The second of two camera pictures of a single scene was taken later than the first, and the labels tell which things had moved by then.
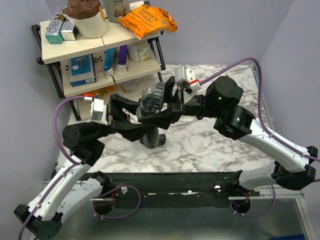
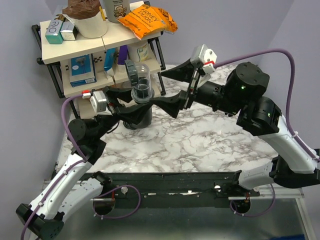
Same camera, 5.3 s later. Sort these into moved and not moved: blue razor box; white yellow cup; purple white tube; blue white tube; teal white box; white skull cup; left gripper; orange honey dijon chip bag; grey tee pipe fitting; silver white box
Moved: grey tee pipe fitting; left gripper
Not moved: teal white box; orange honey dijon chip bag; blue white tube; white yellow cup; blue razor box; white skull cup; purple white tube; silver white box
